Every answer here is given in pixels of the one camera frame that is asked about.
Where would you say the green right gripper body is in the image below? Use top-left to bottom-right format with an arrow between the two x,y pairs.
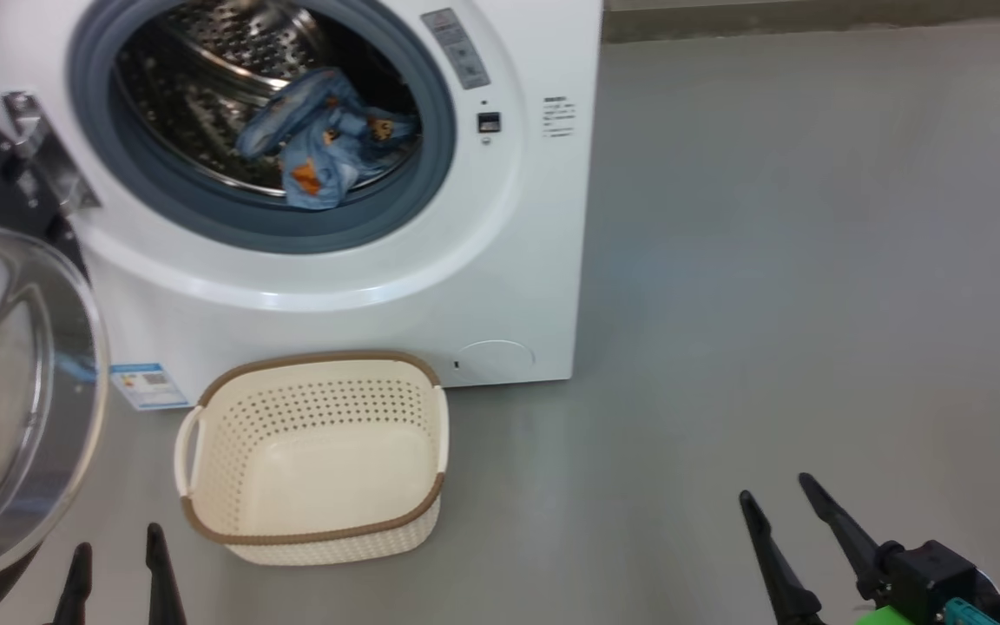
854,605 -> 927,625

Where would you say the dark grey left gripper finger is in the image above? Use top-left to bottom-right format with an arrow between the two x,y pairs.
146,523 -> 189,625
52,543 -> 94,625

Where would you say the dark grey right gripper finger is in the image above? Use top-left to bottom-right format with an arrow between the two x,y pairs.
739,490 -> 827,625
799,473 -> 888,601

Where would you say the black round glass washer door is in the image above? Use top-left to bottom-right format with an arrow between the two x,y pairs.
0,91 -> 111,625

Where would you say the blue bear print garment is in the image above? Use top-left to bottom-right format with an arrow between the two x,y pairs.
279,68 -> 422,212

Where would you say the white front-load washing machine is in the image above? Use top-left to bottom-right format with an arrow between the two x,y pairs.
0,0 -> 604,410

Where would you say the metal door hinge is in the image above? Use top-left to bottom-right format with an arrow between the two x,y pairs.
1,89 -> 102,214

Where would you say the stainless steel washing machine drum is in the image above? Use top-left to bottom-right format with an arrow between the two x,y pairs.
114,0 -> 424,197

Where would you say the cream perforated laundry basket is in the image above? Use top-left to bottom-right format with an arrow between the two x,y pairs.
174,351 -> 451,568

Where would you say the blue energy label sticker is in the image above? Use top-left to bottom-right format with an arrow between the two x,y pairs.
109,363 -> 192,412

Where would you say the round white filter cover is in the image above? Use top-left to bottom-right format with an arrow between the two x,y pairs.
454,340 -> 538,384

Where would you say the grey warning label sticker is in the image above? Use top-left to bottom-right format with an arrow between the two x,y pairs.
420,9 -> 493,91

